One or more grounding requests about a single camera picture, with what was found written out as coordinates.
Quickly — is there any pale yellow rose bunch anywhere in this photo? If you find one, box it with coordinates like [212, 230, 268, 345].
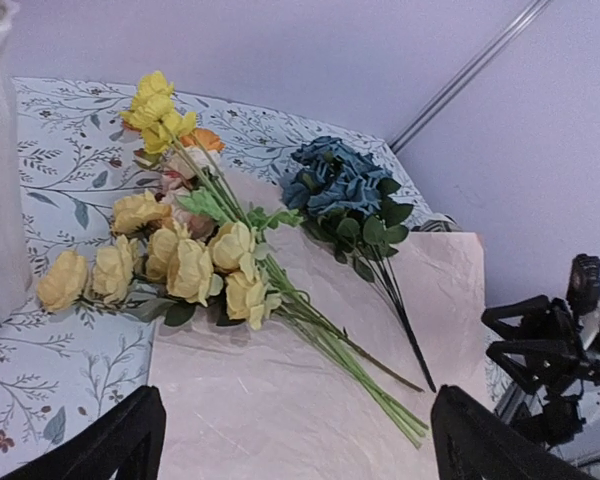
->
[35, 192, 426, 394]

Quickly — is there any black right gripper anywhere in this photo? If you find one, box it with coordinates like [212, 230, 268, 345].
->
[431, 295, 600, 480]

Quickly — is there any right aluminium frame post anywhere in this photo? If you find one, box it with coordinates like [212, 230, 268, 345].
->
[389, 0, 552, 154]

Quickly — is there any pink flower bouquet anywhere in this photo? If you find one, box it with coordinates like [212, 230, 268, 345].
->
[121, 71, 427, 445]

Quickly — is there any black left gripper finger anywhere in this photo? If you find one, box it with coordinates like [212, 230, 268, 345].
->
[4, 386, 166, 480]

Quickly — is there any striped black white cup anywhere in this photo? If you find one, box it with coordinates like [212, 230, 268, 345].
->
[413, 213, 463, 233]

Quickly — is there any blue flower bunch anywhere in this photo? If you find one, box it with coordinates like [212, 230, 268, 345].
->
[282, 136, 437, 392]

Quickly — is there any floral patterned tablecloth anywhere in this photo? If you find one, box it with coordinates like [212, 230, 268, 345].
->
[0, 77, 479, 476]

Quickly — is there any pink wrapping paper sheet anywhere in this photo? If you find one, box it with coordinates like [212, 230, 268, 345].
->
[149, 226, 490, 480]

